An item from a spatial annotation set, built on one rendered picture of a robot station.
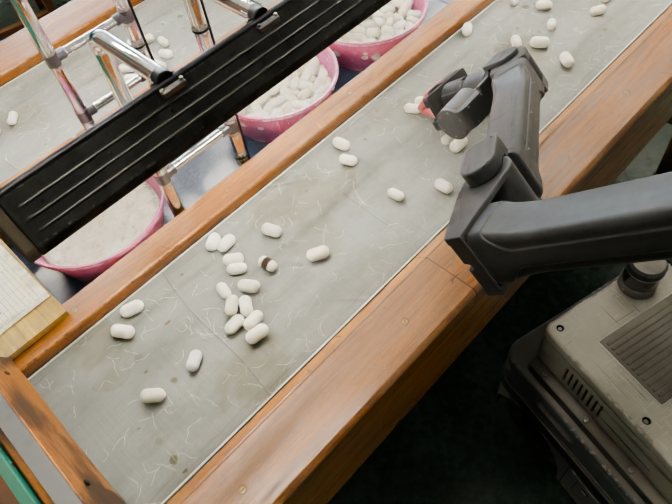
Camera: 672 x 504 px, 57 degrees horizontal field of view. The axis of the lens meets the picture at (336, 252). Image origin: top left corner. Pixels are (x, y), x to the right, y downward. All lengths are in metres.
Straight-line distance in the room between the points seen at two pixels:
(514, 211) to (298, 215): 0.56
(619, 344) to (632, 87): 0.47
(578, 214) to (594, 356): 0.75
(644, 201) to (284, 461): 0.54
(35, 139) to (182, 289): 0.52
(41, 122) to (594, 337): 1.17
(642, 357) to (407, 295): 0.51
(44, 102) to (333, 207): 0.70
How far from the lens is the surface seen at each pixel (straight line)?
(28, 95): 1.52
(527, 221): 0.55
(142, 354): 0.98
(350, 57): 1.38
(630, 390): 1.23
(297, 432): 0.84
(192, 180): 1.26
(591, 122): 1.19
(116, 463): 0.93
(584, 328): 1.27
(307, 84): 1.29
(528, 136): 0.75
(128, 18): 1.19
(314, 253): 0.98
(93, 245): 1.15
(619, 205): 0.50
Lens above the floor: 1.55
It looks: 54 degrees down
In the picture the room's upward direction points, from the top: 10 degrees counter-clockwise
